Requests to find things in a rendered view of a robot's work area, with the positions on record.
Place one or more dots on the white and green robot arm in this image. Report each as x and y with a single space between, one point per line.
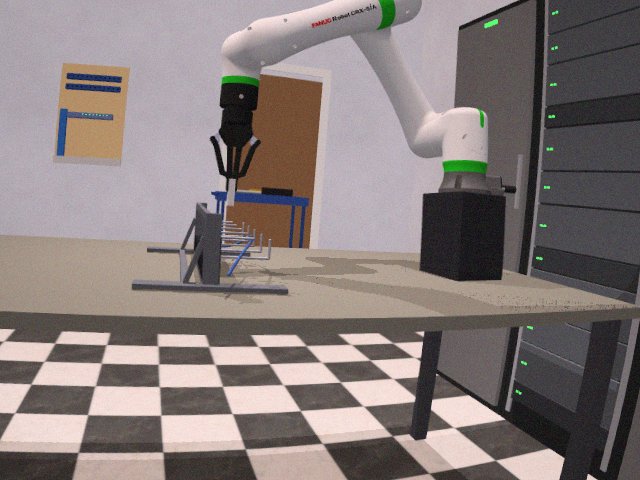
461 132

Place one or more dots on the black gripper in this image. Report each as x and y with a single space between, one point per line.
235 131

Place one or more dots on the grey patch panel rack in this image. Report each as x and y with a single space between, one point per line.
211 241

